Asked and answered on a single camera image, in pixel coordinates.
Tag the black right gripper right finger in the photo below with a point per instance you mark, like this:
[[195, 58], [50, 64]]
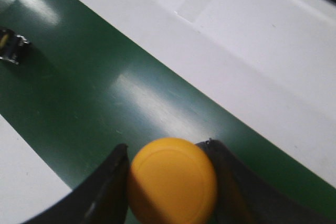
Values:
[[243, 197]]

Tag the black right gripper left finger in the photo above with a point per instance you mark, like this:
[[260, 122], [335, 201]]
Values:
[[100, 198]]

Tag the green conveyor belt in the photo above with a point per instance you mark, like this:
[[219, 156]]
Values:
[[83, 87]]

